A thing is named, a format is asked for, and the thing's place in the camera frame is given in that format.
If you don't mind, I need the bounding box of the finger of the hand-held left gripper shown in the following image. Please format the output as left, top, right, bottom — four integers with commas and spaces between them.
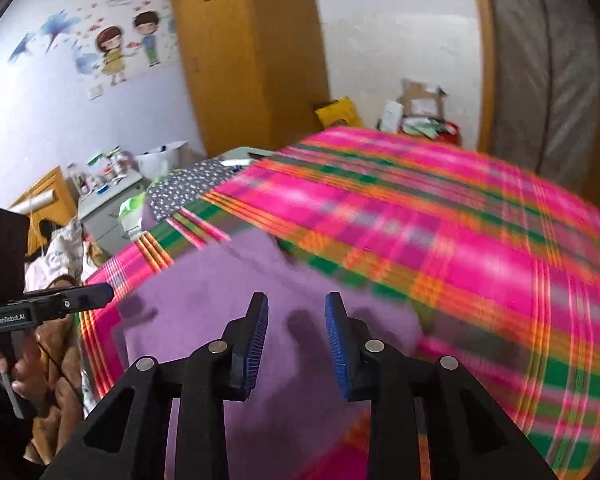
55, 282, 115, 313

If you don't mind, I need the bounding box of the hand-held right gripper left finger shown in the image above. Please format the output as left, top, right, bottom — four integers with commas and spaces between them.
40, 291, 270, 480

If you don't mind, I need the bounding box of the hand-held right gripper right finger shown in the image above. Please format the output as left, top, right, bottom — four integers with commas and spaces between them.
325, 291, 561, 480

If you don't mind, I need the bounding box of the purple fleece garment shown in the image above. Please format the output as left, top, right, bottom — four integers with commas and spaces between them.
112, 227, 426, 480

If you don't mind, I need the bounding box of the person's left hand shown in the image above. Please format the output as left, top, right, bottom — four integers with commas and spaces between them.
0, 330, 56, 408

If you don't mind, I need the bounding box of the brown plush blanket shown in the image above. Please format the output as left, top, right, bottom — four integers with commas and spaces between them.
25, 240, 106, 466

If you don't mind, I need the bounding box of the wooden headboard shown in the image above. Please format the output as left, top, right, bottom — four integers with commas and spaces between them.
10, 166, 78, 256

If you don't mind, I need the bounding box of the grey drawer cabinet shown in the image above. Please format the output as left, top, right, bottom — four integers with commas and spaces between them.
77, 172, 146, 256

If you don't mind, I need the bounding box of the green white plastic bag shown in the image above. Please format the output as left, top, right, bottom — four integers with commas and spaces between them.
117, 192, 148, 233

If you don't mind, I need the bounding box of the cluster of bottles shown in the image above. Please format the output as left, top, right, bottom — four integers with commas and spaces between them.
65, 145, 136, 196

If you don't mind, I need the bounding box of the grey dotted folded cloth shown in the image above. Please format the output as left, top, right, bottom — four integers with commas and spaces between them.
147, 157, 256, 223

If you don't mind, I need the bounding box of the white paper bag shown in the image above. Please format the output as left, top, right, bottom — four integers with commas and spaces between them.
135, 140, 188, 181

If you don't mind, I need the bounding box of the pink plaid tablecloth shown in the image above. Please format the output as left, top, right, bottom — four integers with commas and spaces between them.
77, 127, 600, 480

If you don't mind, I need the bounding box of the person's black clothing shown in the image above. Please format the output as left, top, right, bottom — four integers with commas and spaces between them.
0, 380, 46, 480

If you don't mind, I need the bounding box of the light green table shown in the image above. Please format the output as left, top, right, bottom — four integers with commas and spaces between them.
220, 146, 276, 166

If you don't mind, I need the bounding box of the yellow bag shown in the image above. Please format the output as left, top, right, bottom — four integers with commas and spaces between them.
314, 97, 363, 131

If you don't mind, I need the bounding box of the small white box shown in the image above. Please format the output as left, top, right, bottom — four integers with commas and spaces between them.
379, 101, 405, 133

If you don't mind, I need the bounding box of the red basket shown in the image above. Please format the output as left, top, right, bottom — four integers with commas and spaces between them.
402, 119, 463, 147

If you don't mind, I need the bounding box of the open cardboard box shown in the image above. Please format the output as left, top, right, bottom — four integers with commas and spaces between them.
400, 78, 451, 121

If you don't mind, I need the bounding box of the wooden wardrobe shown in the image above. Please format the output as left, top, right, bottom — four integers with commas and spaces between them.
167, 0, 331, 158

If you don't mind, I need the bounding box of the clear plastic door curtain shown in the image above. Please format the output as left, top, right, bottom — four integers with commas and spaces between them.
480, 0, 600, 206

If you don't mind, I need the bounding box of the black cable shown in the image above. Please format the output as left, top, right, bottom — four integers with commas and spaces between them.
35, 330, 86, 411

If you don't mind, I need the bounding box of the cartoon wall poster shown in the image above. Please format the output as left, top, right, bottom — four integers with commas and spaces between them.
7, 0, 181, 101

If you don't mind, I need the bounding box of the wooden door frame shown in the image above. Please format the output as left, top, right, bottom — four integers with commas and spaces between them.
467, 0, 496, 151

